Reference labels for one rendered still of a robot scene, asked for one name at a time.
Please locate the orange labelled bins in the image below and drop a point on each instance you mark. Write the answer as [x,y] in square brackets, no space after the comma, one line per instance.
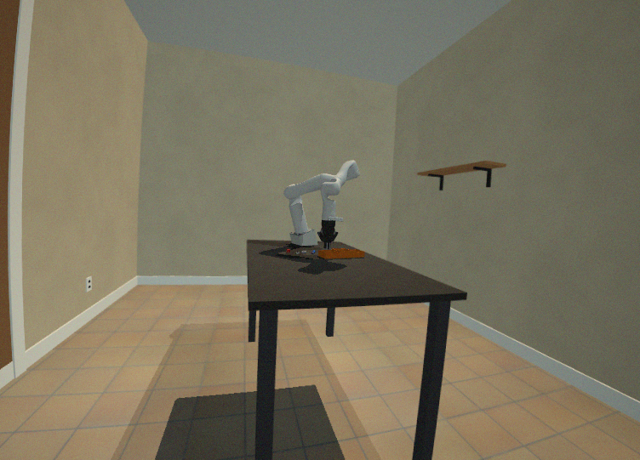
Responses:
[341,253]

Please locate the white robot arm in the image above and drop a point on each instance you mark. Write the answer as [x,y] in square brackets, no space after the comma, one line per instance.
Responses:
[349,170]

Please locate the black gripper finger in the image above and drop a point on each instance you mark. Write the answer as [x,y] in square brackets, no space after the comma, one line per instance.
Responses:
[324,238]
[331,237]

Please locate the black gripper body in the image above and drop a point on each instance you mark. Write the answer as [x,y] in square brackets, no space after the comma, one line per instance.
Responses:
[327,225]

